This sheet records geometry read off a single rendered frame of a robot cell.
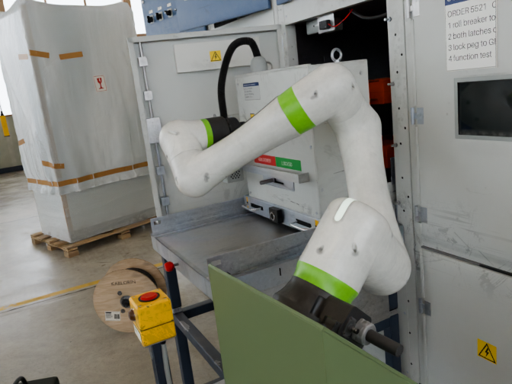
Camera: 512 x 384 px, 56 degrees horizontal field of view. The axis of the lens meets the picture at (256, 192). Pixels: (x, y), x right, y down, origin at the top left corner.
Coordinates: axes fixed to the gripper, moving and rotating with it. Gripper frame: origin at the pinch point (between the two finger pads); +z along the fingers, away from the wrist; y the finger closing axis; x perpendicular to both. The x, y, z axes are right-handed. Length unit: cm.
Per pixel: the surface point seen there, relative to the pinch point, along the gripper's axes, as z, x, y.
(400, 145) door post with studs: 31.5, -11.6, 17.2
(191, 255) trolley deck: -33, -38, -11
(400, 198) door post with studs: 31.8, -29.4, 15.6
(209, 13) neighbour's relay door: 19, 47, -88
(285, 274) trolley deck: -14.8, -41.7, 16.9
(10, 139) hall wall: -66, -47, -1114
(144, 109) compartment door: -26, 8, -62
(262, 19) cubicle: 32, 39, -62
